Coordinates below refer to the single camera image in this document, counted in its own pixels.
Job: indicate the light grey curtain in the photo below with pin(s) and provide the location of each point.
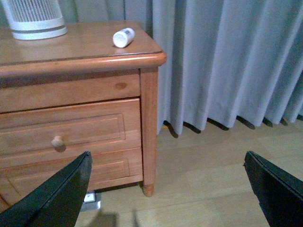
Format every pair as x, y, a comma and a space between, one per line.
225, 58

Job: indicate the wooden drawer knob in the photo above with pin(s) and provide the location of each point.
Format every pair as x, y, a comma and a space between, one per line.
58, 144

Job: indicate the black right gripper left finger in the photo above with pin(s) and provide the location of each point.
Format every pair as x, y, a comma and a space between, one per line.
56, 202

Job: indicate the silver floor socket box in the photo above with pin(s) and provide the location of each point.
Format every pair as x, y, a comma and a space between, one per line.
92, 201

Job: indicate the wooden top drawer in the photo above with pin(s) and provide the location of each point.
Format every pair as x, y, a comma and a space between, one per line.
26, 137

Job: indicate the wooden nightstand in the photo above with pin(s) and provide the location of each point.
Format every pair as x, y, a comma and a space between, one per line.
85, 67

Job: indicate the wooden bottom drawer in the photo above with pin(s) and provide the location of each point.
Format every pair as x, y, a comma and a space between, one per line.
108, 170

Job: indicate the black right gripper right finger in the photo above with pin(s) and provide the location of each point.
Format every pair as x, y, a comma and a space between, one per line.
279, 193

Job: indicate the wooden drawer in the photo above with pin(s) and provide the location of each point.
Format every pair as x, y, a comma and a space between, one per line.
26, 137
108, 170

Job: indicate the white cylindrical air purifier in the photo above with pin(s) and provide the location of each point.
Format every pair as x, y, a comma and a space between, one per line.
34, 19

